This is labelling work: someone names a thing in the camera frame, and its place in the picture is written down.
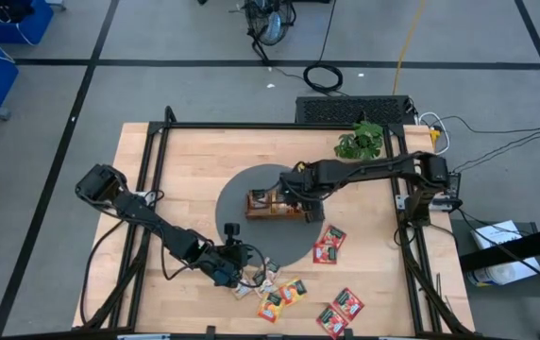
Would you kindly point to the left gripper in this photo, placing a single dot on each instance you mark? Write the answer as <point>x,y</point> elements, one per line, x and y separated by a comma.
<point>225,269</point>

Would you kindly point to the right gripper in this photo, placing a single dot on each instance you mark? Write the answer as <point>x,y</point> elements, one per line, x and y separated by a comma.
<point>305,181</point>

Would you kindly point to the yellow mango tea packet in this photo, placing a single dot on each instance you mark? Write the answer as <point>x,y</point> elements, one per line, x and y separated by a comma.
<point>281,206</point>
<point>271,309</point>
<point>293,291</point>

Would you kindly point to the brown wooden tea box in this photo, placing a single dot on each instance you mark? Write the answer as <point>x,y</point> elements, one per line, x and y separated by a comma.
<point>270,216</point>

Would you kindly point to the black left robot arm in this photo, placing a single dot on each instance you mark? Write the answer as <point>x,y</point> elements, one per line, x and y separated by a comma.
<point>138,208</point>

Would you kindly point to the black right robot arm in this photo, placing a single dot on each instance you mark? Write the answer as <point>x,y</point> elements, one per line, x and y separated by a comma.
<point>378,167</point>

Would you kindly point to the round grey woven placemat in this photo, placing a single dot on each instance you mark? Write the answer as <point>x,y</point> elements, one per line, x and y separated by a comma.
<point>260,241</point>

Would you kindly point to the green plant in white pot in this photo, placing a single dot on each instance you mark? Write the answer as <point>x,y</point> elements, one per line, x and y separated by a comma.
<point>359,141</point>

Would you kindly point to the white paper booklet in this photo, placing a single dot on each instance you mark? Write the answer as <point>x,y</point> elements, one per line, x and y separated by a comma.
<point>496,233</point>

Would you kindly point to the black floor fan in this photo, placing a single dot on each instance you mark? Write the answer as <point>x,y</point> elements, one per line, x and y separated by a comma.
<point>270,21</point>

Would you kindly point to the black equipment stand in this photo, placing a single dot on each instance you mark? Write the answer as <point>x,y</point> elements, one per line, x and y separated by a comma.
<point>525,245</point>

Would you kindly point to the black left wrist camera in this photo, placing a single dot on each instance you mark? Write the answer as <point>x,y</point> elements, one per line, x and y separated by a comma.
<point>231,231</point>

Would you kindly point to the black aluminium table frame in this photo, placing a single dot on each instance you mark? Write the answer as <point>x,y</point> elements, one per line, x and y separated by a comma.
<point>251,126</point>

